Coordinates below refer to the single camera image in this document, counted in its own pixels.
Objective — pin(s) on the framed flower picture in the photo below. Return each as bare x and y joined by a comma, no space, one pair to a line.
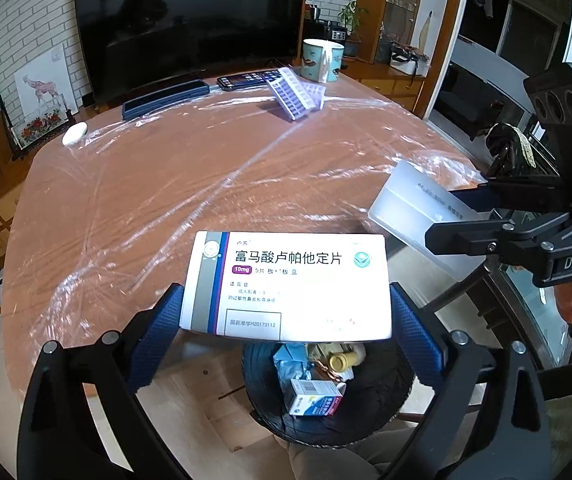
41,127

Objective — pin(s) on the black coffee machine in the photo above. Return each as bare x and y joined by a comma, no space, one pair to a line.
331,27

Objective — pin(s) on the small yellow bottle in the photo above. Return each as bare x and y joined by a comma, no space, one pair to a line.
346,360

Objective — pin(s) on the blue glasses case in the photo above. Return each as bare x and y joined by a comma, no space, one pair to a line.
166,100

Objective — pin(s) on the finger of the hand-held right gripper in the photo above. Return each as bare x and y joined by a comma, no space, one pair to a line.
466,237
476,197

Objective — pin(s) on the purple pill organizer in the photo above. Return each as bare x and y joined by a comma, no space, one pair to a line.
291,92

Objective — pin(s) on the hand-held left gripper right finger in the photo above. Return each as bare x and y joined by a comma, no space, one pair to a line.
416,335

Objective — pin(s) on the hanging scroll picture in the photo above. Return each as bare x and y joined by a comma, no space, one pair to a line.
427,30

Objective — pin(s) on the blue crumpled wrapper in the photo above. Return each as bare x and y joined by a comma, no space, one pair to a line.
291,365

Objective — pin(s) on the black trash bin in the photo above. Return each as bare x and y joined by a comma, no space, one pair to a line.
381,400

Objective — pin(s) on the teal patterned mug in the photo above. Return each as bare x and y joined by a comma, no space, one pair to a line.
316,60

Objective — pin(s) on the frosted plastic box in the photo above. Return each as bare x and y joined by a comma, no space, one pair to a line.
416,210

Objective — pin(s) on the large white medicine box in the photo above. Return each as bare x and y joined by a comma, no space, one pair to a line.
286,285

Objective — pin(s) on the large black television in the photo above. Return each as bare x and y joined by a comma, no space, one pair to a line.
186,25

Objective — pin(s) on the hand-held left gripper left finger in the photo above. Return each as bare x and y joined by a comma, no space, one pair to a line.
153,340

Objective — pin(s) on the green potted plant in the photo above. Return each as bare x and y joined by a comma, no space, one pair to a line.
353,20

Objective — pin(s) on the black smartphone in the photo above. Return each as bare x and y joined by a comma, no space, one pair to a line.
246,80

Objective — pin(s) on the small blue white medicine box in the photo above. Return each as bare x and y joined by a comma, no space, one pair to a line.
316,400

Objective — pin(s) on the white oval case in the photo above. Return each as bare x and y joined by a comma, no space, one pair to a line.
75,134

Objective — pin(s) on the deer painting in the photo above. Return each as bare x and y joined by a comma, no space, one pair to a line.
41,80

